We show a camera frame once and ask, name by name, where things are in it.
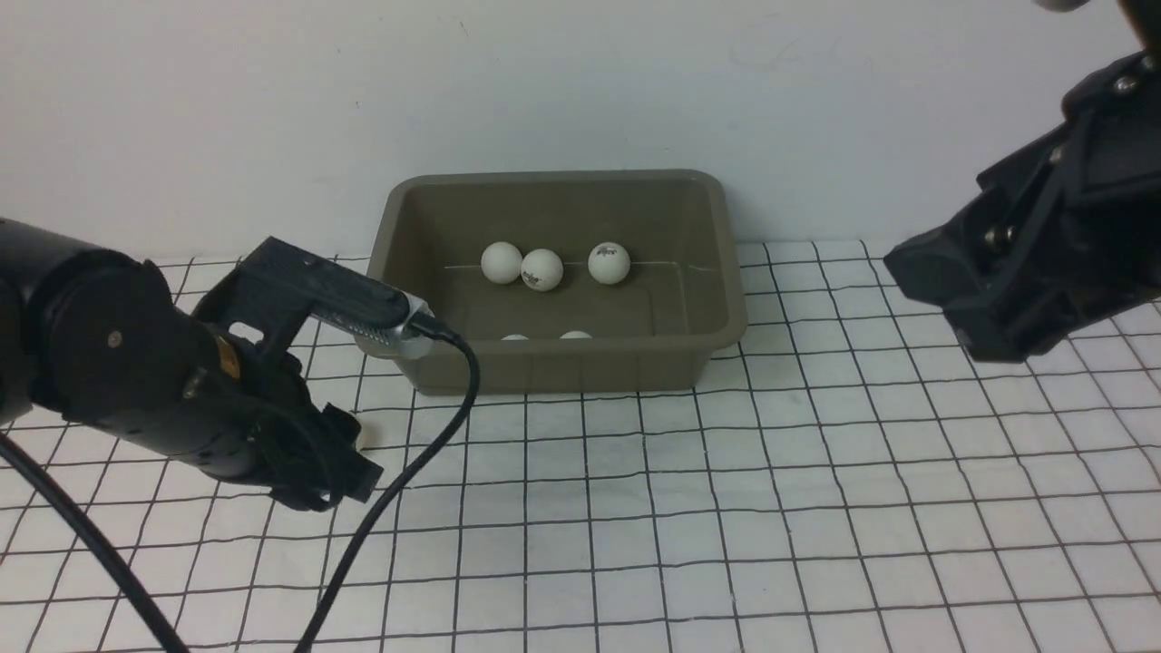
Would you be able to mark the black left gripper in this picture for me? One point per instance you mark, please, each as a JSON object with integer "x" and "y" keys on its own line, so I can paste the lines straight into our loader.
{"x": 251, "y": 420}

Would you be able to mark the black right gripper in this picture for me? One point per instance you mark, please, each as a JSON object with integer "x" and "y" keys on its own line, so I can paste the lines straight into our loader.
{"x": 1064, "y": 232}

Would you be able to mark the white ball with logo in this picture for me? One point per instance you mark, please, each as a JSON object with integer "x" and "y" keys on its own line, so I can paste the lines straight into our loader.
{"x": 541, "y": 270}

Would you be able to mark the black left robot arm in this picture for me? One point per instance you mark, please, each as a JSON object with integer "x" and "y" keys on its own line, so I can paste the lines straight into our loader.
{"x": 93, "y": 335}

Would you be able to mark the olive green plastic bin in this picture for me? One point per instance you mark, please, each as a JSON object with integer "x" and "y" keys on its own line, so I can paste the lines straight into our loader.
{"x": 682, "y": 301}

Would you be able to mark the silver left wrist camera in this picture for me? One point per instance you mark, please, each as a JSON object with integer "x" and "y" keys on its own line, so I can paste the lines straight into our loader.
{"x": 354, "y": 304}

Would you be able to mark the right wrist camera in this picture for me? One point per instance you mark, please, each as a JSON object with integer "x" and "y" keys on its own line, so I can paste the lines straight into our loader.
{"x": 1060, "y": 6}

